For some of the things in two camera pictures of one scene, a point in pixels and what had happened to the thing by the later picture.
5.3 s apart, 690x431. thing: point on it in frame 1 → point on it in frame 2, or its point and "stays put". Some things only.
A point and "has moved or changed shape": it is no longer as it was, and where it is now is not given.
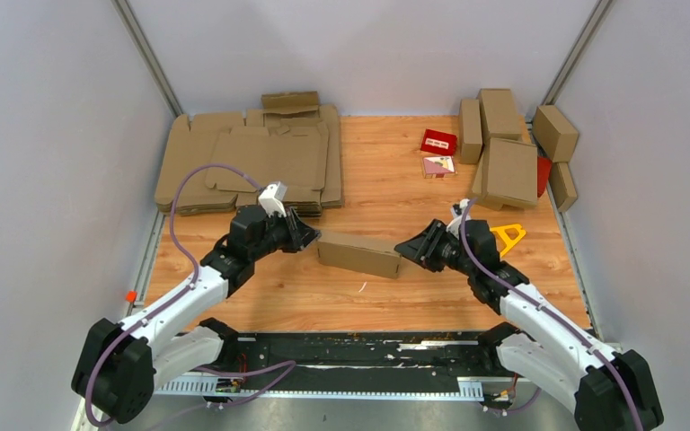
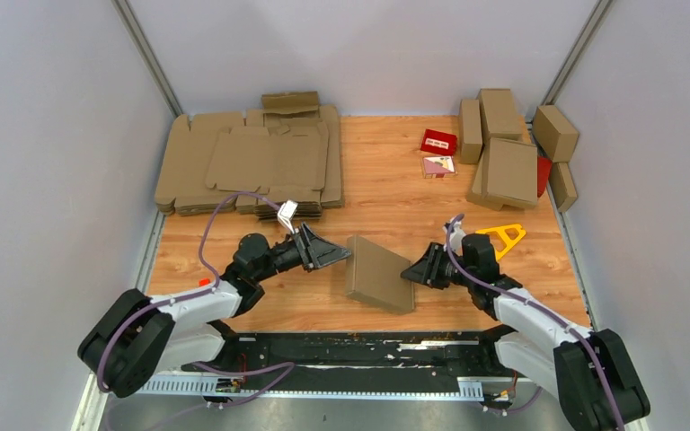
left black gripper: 300,234 → 314,250
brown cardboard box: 361,253 has moved or changed shape
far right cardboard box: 554,133 stays put
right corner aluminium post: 595,20 stays put
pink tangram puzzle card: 437,165 stays put
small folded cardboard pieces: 292,105 stays put
